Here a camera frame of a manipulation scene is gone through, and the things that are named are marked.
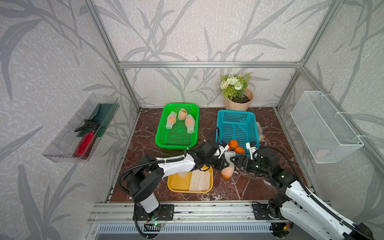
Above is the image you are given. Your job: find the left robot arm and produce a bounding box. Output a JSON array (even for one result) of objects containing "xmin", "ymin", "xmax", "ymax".
[{"xmin": 117, "ymin": 127, "xmax": 230, "ymax": 214}]

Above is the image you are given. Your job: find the yellow plastic tray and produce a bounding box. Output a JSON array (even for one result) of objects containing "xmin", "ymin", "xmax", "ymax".
[{"xmin": 167, "ymin": 166, "xmax": 214, "ymax": 194}]

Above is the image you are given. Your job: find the red black spray bottle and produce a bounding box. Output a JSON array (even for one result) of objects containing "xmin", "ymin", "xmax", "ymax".
[{"xmin": 73, "ymin": 120, "xmax": 100, "ymax": 160}]

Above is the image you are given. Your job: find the white wire mesh basket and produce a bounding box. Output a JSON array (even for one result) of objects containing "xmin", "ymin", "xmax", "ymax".
[{"xmin": 291, "ymin": 91, "xmax": 364, "ymax": 164}]

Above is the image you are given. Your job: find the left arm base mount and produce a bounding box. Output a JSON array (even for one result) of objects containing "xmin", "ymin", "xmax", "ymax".
[{"xmin": 134, "ymin": 204, "xmax": 175, "ymax": 222}]

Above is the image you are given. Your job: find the aluminium front rail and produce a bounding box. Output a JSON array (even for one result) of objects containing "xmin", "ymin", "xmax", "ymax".
[{"xmin": 86, "ymin": 201, "xmax": 287, "ymax": 224}]

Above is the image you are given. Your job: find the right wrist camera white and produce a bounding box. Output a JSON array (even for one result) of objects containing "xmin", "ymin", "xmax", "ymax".
[{"xmin": 246, "ymin": 142, "xmax": 260, "ymax": 158}]

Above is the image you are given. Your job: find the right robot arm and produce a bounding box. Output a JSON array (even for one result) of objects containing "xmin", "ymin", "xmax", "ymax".
[{"xmin": 230, "ymin": 147, "xmax": 374, "ymax": 240}]

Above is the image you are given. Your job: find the dark green dustpan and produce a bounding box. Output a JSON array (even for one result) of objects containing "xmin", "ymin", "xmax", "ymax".
[{"xmin": 77, "ymin": 104, "xmax": 119, "ymax": 137}]

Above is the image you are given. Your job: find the teal plastic basket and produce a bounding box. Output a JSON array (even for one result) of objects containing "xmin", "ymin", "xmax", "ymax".
[{"xmin": 217, "ymin": 110, "xmax": 260, "ymax": 157}]

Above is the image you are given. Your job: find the white yellow work glove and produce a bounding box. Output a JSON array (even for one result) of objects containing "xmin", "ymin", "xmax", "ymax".
[{"xmin": 257, "ymin": 122, "xmax": 265, "ymax": 142}]

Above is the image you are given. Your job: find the clear plastic wall bin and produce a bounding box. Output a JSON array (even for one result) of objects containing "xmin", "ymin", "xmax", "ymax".
[{"xmin": 43, "ymin": 94, "xmax": 120, "ymax": 163}]

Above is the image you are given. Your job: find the green plastic basket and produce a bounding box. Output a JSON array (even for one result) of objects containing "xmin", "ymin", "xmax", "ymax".
[{"xmin": 155, "ymin": 103, "xmax": 200, "ymax": 150}]

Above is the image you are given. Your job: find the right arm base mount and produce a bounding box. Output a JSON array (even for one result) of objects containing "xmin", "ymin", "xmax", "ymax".
[{"xmin": 251, "ymin": 202, "xmax": 281, "ymax": 220}]

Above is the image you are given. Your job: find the potted white flower plant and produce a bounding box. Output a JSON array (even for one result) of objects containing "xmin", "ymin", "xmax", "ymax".
[{"xmin": 220, "ymin": 73, "xmax": 253, "ymax": 111}]

